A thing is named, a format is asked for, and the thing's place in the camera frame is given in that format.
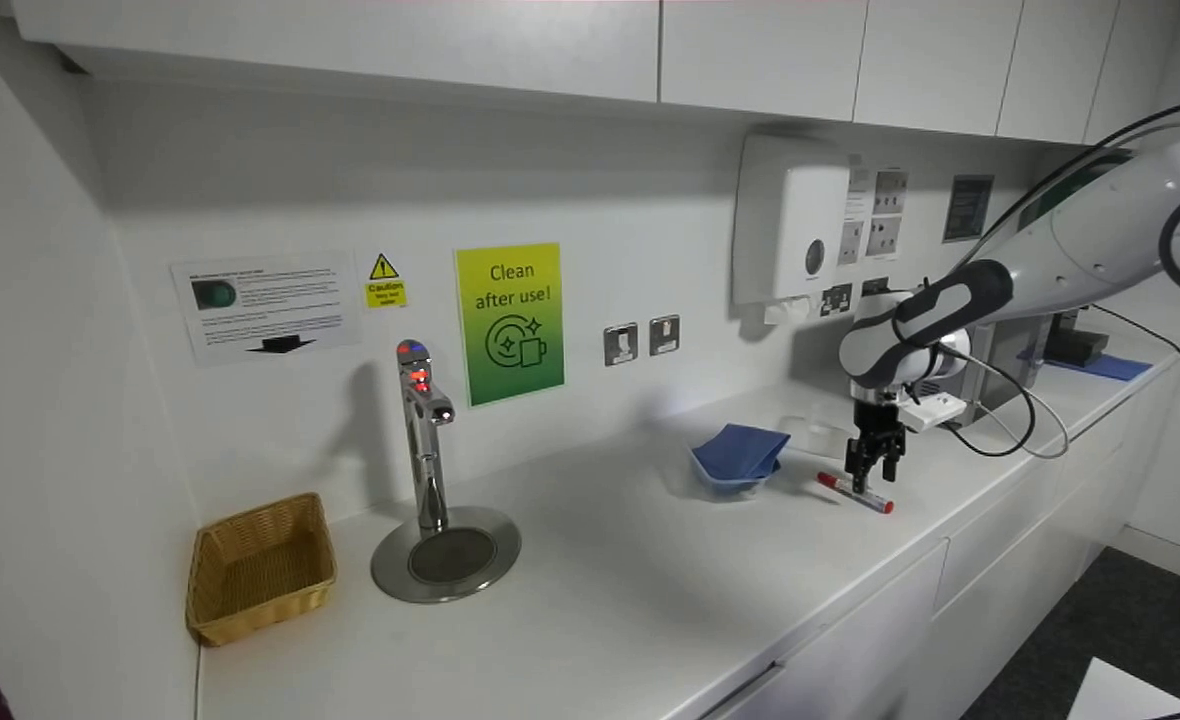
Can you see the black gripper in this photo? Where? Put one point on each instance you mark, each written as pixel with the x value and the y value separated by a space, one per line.
pixel 879 417

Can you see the white marker with red cap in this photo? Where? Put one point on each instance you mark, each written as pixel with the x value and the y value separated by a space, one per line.
pixel 870 499

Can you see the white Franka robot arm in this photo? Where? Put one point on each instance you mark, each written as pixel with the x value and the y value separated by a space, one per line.
pixel 1080 242

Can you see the blue cloth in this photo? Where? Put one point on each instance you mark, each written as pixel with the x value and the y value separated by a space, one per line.
pixel 740 452

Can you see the white base cabinet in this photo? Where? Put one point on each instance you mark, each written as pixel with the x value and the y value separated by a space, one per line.
pixel 961 602

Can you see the stainless steel appliance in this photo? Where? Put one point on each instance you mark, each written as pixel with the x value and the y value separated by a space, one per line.
pixel 1013 358

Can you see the small black box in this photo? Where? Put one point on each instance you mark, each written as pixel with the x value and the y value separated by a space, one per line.
pixel 1073 347

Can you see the white paper towel dispenser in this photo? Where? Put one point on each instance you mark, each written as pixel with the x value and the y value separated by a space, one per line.
pixel 791 224

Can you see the flat blue object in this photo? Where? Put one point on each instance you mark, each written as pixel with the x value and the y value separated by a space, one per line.
pixel 1113 366

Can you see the round metal drain tray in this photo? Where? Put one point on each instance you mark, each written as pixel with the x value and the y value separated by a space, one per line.
pixel 448 558

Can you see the chrome water tap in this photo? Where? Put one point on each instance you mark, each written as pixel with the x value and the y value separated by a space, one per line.
pixel 422 440

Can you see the yellow warning sticker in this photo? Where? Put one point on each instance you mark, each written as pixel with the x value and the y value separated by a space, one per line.
pixel 385 281

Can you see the wicker basket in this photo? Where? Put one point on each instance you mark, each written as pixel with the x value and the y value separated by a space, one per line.
pixel 259 570

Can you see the white instruction label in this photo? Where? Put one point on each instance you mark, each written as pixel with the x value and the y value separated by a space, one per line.
pixel 263 304

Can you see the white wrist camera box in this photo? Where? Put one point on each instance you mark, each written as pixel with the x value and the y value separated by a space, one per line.
pixel 936 404

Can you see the metal wall socket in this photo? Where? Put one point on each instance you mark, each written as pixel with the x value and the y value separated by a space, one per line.
pixel 666 334
pixel 622 347

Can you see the grey wall notice sheets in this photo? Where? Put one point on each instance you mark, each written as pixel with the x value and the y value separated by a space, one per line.
pixel 874 214

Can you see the dark wall panel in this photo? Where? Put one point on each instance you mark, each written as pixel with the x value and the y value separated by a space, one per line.
pixel 969 210

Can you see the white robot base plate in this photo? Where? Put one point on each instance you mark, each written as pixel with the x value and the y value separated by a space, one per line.
pixel 1133 689

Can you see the green yellow wall poster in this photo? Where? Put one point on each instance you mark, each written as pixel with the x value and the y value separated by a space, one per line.
pixel 510 321

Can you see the white wall cabinet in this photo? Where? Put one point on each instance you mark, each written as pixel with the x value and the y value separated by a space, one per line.
pixel 549 46

